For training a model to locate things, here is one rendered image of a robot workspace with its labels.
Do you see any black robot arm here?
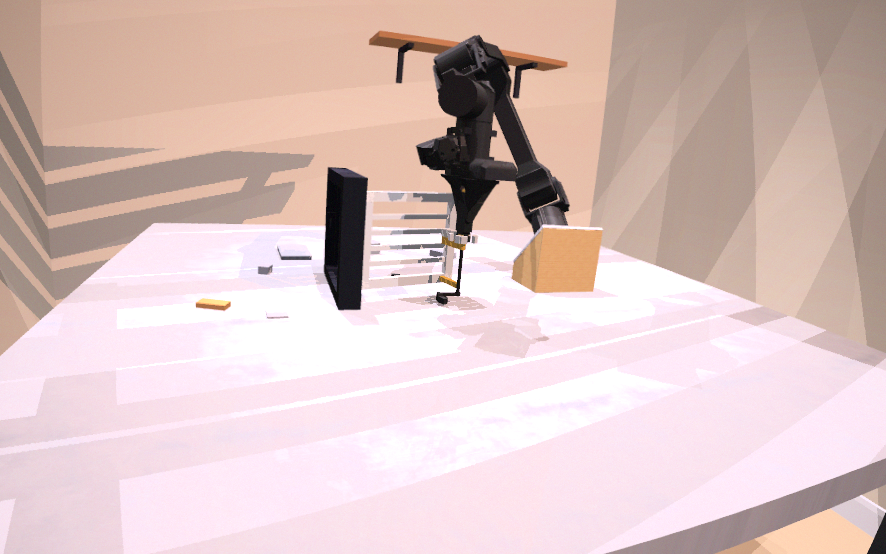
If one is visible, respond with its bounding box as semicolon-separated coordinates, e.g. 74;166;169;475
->
416;34;570;234

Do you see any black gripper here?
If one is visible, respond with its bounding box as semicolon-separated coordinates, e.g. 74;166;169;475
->
429;120;517;222

